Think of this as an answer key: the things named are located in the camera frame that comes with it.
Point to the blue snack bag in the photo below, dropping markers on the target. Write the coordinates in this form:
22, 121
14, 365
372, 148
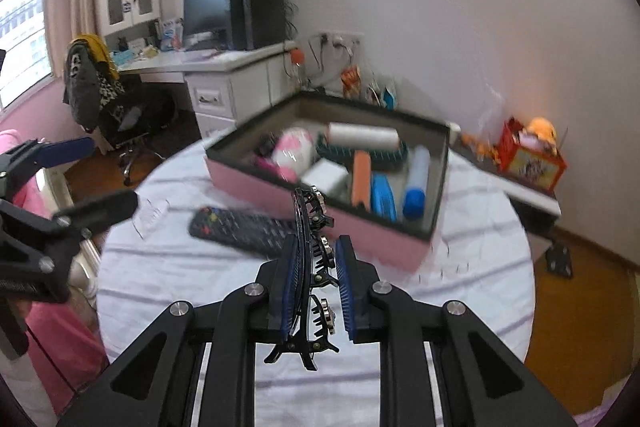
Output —
390, 99

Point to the black computer monitor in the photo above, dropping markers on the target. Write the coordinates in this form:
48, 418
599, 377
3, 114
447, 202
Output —
205, 7

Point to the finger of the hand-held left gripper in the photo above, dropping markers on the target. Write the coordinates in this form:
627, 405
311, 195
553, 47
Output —
65, 151
100, 209

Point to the clear bottle red cap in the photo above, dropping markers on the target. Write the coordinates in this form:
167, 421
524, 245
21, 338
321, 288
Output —
298, 69

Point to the black computer tower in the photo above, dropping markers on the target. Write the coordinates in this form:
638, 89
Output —
260, 14

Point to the orange snack bag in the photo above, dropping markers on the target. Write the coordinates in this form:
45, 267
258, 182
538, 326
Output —
351, 82

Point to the red printed box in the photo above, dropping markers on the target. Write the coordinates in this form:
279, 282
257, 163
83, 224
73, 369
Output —
532, 167

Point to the grey jacket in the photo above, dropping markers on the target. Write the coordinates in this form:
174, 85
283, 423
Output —
80, 92

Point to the black hair clip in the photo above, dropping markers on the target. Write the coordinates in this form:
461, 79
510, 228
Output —
312, 227

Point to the window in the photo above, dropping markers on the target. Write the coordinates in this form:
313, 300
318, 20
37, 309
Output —
20, 32

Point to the green lint roller tray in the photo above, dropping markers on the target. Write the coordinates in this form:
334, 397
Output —
385, 157

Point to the orange plush toy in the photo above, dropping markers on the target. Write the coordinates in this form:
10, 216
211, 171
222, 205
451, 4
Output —
542, 129

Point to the yellow cloth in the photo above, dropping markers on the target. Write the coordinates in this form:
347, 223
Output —
100, 52

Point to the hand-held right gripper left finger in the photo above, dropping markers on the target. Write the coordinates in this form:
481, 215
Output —
290, 287

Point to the clear plastic bag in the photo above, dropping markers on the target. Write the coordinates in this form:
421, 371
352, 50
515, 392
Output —
490, 112

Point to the white charger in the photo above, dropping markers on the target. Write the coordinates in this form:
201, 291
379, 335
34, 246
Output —
325, 177

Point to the white paper cup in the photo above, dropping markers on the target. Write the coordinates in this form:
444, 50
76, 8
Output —
454, 132

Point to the pink cardboard box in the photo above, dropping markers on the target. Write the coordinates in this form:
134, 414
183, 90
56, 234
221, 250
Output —
390, 247

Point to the blue plastic brush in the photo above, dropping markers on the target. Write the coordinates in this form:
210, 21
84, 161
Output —
384, 199

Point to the white wall outlet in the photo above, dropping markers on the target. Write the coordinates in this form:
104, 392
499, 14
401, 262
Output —
342, 40

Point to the white desk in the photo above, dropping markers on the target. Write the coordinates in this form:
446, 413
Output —
235, 87

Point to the blue white box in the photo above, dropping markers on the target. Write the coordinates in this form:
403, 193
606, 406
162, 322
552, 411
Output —
171, 34

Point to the white snack bag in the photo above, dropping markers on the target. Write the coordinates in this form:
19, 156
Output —
376, 93

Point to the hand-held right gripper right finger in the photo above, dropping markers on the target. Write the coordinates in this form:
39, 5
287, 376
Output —
345, 287

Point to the black office chair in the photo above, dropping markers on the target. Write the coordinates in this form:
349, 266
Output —
145, 107

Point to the clear toothbrush case blue cap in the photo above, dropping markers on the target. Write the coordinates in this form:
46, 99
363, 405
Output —
417, 177

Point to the black remote control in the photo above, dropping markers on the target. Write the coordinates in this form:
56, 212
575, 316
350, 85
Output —
235, 227

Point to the pink white handheld device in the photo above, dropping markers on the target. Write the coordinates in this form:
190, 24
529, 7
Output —
295, 152

